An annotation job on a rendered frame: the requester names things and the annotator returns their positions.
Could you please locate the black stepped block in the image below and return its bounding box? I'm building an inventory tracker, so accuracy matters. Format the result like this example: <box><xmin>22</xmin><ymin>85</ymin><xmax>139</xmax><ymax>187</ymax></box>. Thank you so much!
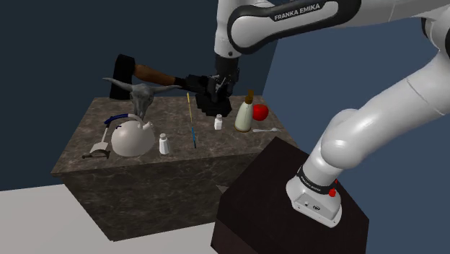
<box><xmin>195</xmin><ymin>93</ymin><xmax>233</xmax><ymax>118</ymax></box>

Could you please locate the cream bottle with brown cork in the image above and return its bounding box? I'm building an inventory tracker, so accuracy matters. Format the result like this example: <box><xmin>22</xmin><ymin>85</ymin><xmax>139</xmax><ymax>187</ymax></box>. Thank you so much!
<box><xmin>234</xmin><ymin>89</ymin><xmax>255</xmax><ymax>133</ymax></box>

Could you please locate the red apple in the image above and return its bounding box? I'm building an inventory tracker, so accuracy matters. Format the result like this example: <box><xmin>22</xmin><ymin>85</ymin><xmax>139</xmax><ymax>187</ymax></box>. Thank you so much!
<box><xmin>252</xmin><ymin>103</ymin><xmax>270</xmax><ymax>122</ymax></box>

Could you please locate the yellow and blue thin stick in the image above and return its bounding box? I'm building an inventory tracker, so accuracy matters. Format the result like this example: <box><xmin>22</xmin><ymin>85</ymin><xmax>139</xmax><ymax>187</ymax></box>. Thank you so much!
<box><xmin>186</xmin><ymin>92</ymin><xmax>198</xmax><ymax>149</ymax></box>

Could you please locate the white salt shaker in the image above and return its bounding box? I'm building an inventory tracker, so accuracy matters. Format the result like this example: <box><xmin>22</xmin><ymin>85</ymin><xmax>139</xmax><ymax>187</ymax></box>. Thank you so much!
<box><xmin>159</xmin><ymin>133</ymin><xmax>172</xmax><ymax>155</ymax></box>

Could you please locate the grey horned bull skull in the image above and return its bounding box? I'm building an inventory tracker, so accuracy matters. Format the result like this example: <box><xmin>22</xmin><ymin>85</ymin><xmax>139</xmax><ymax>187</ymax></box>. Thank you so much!
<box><xmin>102</xmin><ymin>77</ymin><xmax>182</xmax><ymax>121</ymax></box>

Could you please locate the brown marble counter block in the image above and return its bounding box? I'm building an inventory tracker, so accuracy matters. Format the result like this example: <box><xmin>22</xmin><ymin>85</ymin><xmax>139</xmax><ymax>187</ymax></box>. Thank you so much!
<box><xmin>50</xmin><ymin>95</ymin><xmax>299</xmax><ymax>242</ymax></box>

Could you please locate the white spatula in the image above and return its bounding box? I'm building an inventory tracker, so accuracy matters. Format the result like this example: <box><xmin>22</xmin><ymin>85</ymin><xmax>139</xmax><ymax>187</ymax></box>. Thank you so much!
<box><xmin>89</xmin><ymin>127</ymin><xmax>110</xmax><ymax>154</ymax></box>

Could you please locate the dark robot stand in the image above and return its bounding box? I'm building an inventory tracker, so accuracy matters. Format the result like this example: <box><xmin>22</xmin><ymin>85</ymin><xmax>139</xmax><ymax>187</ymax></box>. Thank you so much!
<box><xmin>211</xmin><ymin>136</ymin><xmax>370</xmax><ymax>254</ymax></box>

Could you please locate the dark peeler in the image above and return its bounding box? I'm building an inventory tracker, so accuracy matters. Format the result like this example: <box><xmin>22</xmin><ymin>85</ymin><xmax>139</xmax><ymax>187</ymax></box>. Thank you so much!
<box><xmin>81</xmin><ymin>149</ymin><xmax>111</xmax><ymax>160</ymax></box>

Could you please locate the axe with brown handle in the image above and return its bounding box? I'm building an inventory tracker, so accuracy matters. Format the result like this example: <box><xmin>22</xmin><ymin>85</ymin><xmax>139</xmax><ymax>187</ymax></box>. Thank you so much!
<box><xmin>109</xmin><ymin>53</ymin><xmax>212</xmax><ymax>101</ymax></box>

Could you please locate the white kettle with blue handle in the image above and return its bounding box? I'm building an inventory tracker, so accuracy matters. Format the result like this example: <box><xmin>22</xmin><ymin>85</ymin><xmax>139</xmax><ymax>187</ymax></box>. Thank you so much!
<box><xmin>104</xmin><ymin>113</ymin><xmax>156</xmax><ymax>158</ymax></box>

